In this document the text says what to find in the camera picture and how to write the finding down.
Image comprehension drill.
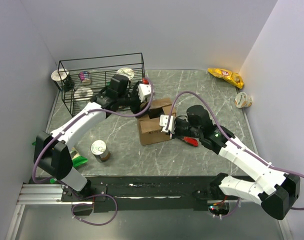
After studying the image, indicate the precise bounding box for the black wire basket rack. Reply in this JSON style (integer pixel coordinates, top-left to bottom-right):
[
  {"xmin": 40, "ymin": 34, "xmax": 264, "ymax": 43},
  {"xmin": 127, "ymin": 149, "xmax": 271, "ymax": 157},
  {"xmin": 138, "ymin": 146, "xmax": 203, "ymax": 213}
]
[{"xmin": 55, "ymin": 52, "xmax": 145, "ymax": 116}]

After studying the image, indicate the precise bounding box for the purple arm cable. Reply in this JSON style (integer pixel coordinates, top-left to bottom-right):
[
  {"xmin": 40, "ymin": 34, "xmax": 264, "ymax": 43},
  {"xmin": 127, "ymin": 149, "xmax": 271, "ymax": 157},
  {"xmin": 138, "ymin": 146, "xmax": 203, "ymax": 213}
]
[
  {"xmin": 166, "ymin": 91, "xmax": 304, "ymax": 221},
  {"xmin": 31, "ymin": 77, "xmax": 155, "ymax": 227}
]

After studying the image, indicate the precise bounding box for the Chobani yogurt cup right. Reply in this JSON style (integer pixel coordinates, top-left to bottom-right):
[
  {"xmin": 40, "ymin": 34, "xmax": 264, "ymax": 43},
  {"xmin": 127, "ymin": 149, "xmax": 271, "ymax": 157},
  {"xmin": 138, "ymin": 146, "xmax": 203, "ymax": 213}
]
[{"xmin": 234, "ymin": 92, "xmax": 253, "ymax": 109}]

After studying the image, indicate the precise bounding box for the aluminium frame rail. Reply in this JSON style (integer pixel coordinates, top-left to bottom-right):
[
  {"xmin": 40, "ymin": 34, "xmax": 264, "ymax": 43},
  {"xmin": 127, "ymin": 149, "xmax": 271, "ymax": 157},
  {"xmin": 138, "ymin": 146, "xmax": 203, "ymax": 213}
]
[{"xmin": 7, "ymin": 184, "xmax": 294, "ymax": 240}]

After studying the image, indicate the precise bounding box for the silver tin can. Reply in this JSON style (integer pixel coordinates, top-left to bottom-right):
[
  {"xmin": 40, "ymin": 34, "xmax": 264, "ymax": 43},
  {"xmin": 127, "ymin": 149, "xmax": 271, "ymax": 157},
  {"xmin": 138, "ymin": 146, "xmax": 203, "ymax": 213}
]
[{"xmin": 90, "ymin": 140, "xmax": 111, "ymax": 163}]

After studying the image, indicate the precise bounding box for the purple label small cup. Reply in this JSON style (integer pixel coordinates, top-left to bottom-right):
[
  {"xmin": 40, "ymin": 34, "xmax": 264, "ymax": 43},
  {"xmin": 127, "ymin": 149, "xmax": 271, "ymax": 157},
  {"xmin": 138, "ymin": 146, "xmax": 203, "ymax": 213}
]
[{"xmin": 78, "ymin": 71, "xmax": 92, "ymax": 86}]

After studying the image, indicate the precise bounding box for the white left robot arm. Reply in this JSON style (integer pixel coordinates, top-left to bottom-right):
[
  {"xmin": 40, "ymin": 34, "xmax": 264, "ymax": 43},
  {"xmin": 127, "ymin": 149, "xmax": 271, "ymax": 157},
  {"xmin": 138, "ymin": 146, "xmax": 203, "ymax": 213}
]
[{"xmin": 32, "ymin": 74, "xmax": 154, "ymax": 201}]

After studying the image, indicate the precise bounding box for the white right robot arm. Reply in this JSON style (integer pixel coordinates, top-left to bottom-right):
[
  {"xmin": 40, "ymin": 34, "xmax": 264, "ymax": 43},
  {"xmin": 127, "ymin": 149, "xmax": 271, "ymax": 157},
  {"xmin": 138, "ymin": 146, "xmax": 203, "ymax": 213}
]
[{"xmin": 165, "ymin": 105, "xmax": 301, "ymax": 220}]

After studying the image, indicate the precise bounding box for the yellow Lays chips bag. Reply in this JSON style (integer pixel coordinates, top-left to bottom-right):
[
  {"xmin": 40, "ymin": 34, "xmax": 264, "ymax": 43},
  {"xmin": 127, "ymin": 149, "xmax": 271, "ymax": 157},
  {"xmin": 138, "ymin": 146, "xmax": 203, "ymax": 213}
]
[{"xmin": 207, "ymin": 68, "xmax": 244, "ymax": 89}]

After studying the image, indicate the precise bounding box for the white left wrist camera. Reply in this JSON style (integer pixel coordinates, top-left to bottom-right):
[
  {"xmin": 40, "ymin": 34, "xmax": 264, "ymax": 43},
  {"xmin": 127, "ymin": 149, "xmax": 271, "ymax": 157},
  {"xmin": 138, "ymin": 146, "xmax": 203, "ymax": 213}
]
[{"xmin": 138, "ymin": 78, "xmax": 152, "ymax": 103}]

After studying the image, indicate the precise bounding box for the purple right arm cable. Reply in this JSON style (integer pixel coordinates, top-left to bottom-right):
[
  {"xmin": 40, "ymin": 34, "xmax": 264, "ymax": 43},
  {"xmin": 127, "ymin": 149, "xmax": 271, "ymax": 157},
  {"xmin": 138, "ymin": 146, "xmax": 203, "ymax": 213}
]
[{"xmin": 166, "ymin": 91, "xmax": 304, "ymax": 221}]

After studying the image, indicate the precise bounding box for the white round container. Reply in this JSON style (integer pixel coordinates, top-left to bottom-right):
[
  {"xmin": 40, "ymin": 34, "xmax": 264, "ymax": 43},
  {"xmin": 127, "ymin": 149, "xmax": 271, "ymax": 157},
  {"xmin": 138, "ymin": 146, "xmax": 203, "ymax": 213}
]
[{"xmin": 73, "ymin": 87, "xmax": 94, "ymax": 102}]

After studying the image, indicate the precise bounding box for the black cone object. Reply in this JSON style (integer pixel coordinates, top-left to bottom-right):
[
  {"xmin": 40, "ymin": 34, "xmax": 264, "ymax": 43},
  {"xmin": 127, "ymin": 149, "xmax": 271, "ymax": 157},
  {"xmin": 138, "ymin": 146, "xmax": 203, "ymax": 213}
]
[{"xmin": 62, "ymin": 74, "xmax": 75, "ymax": 92}]

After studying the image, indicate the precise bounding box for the green chips bag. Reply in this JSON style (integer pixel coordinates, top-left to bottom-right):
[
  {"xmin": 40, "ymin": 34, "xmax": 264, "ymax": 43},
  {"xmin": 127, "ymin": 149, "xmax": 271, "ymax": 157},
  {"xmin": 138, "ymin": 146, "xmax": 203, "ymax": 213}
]
[{"xmin": 37, "ymin": 143, "xmax": 88, "ymax": 184}]

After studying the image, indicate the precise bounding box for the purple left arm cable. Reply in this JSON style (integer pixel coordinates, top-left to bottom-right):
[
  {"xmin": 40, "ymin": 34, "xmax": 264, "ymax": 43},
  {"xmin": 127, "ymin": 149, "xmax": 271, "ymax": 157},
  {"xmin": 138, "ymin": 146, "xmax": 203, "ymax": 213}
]
[{"xmin": 31, "ymin": 77, "xmax": 155, "ymax": 227}]

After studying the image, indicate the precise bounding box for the white paper cup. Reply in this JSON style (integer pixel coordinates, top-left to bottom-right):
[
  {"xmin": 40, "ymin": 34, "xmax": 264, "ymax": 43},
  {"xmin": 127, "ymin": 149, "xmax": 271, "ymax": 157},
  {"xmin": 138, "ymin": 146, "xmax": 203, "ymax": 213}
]
[{"xmin": 50, "ymin": 68, "xmax": 69, "ymax": 90}]

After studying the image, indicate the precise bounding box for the Chobani yogurt cup in rack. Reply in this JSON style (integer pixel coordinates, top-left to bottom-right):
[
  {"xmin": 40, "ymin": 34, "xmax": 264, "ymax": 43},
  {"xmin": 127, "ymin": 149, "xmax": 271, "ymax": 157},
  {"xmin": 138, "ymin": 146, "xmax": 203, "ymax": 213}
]
[{"xmin": 116, "ymin": 67, "xmax": 135, "ymax": 81}]

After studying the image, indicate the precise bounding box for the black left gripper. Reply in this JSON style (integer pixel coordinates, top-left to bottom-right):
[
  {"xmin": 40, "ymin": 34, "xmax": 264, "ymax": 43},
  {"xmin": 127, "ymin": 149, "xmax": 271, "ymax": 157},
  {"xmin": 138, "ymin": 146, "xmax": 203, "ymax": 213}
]
[{"xmin": 118, "ymin": 82, "xmax": 151, "ymax": 118}]

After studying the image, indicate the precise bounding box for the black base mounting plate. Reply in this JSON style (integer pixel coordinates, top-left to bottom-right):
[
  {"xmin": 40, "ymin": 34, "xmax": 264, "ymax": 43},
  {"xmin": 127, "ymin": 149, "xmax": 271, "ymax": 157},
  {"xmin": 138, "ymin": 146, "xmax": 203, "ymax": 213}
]
[{"xmin": 60, "ymin": 174, "xmax": 269, "ymax": 217}]

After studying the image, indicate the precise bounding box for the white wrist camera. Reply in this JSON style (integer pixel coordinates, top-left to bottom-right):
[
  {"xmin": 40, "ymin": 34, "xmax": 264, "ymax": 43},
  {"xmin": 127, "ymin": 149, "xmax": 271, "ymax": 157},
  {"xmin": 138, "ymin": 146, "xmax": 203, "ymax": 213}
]
[
  {"xmin": 159, "ymin": 114, "xmax": 176, "ymax": 134},
  {"xmin": 138, "ymin": 78, "xmax": 152, "ymax": 103}
]

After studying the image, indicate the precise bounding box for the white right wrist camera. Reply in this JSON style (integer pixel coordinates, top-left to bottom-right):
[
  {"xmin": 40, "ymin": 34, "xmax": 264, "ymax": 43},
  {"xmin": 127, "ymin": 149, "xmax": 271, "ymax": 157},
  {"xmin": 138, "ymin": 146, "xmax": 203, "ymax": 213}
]
[{"xmin": 159, "ymin": 114, "xmax": 176, "ymax": 134}]

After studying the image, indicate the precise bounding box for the red black utility knife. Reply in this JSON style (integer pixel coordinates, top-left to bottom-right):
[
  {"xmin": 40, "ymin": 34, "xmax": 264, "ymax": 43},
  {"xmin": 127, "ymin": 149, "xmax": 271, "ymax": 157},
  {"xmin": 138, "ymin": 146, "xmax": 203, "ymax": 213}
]
[{"xmin": 182, "ymin": 136, "xmax": 199, "ymax": 147}]

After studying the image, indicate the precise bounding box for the brown cardboard express box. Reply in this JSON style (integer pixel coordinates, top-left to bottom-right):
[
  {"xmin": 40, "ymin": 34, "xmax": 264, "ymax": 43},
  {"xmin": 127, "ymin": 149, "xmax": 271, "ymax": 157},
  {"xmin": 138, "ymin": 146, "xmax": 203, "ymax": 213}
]
[{"xmin": 137, "ymin": 98, "xmax": 173, "ymax": 146}]

